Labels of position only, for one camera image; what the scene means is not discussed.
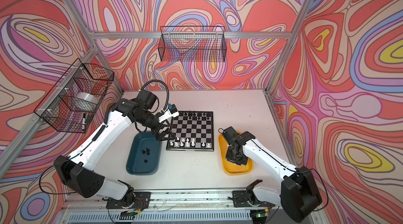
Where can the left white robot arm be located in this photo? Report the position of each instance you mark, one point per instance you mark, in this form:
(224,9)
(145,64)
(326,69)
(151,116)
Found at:
(76,170)

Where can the silver tape roll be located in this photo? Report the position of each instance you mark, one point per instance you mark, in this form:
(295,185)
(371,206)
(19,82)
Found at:
(87,97)

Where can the yellow plastic tray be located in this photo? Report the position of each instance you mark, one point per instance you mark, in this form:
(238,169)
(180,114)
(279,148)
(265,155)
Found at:
(228,167)

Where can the teal plastic tray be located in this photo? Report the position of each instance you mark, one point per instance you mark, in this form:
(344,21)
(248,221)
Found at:
(144,155)

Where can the black white chess board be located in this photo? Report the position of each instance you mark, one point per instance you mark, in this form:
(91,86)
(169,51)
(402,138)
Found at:
(193,130)

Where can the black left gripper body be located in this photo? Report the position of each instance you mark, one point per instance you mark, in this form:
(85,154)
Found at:
(151,122)

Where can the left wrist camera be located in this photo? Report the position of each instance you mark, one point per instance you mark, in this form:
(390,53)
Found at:
(170,112)

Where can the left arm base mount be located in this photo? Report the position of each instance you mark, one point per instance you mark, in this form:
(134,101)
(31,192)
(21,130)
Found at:
(136,200)

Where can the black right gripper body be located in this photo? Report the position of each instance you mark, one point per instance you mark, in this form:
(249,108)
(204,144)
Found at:
(237,158)

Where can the black wire basket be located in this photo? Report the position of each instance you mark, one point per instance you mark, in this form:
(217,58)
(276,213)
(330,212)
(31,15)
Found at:
(192,43)
(62,111)

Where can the black pieces in teal tray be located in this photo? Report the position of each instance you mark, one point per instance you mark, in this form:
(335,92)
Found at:
(147,153)

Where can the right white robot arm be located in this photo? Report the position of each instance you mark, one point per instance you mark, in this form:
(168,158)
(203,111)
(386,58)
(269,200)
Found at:
(296,191)

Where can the black wire basket back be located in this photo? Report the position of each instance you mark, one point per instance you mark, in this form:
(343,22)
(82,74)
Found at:
(192,43)

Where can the black wire basket left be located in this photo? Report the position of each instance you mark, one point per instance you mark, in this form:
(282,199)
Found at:
(62,111)

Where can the black marker in basket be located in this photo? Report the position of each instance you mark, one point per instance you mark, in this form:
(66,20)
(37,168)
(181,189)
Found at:
(83,122)

